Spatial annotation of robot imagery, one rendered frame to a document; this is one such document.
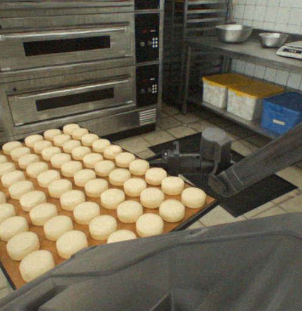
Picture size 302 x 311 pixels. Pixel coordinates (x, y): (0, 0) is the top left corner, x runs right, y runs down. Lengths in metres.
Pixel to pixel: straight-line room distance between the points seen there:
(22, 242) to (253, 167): 0.46
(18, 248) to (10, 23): 2.07
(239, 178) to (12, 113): 2.14
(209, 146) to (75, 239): 0.36
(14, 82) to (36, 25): 0.45
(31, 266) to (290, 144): 0.47
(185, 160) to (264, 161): 0.21
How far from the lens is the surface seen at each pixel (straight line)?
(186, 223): 0.56
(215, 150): 0.70
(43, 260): 0.51
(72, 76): 2.62
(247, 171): 0.65
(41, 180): 0.71
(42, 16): 2.51
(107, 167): 0.71
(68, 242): 0.53
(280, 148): 0.57
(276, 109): 2.84
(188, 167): 0.73
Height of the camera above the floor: 1.40
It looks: 31 degrees down
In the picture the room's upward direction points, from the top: straight up
